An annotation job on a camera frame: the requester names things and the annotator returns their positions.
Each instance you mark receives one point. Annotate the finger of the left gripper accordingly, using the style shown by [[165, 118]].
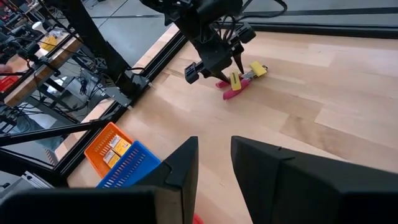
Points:
[[222, 75], [240, 62]]

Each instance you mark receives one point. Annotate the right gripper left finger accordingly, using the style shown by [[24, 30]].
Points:
[[180, 186]]

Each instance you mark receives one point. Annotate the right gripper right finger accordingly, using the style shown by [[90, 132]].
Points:
[[295, 193]]

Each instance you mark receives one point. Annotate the yellow block with dark print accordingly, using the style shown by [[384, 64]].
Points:
[[235, 81]]

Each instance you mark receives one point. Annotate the yellow crayon box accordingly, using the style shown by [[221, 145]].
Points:
[[111, 158], [120, 145]]

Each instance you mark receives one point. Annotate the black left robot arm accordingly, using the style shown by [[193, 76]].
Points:
[[186, 15]]

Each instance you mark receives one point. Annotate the plain yellow block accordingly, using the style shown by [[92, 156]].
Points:
[[258, 68]]

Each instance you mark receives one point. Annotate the small red object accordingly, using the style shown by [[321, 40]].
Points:
[[198, 219]]

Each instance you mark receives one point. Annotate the blue plastic slotted basket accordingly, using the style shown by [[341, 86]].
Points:
[[133, 165]]

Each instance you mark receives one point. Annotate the orange-red plastic slotted basket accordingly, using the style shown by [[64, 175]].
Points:
[[99, 149]]

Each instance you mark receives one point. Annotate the silver metal box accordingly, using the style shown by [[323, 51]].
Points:
[[28, 183]]

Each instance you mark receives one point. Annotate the yellow object on workbench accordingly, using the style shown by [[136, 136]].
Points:
[[49, 43]]

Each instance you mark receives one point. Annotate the white round bulb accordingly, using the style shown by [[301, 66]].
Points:
[[38, 26]]

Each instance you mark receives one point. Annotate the wooden workbench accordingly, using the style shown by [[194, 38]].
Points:
[[28, 84]]

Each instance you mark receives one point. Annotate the red object on workbench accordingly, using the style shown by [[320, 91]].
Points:
[[7, 83]]

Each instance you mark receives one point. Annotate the grey metal bracket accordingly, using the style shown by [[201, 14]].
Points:
[[118, 96]]

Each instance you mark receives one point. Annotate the black rig frame post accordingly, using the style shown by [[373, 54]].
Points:
[[93, 40]]

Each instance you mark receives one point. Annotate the black diagonal frame strut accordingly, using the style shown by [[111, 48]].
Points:
[[46, 133]]

